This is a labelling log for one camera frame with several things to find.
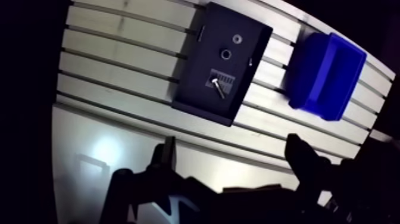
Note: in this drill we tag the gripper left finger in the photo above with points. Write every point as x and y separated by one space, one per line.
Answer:
162 184

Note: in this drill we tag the blue bin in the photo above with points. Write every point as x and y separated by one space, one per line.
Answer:
315 75

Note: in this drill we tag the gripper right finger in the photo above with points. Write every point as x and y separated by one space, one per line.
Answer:
309 175

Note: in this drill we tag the steel bolt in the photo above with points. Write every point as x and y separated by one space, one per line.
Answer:
218 88

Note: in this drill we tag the dark blue-grey tray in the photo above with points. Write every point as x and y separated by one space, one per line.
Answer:
203 87

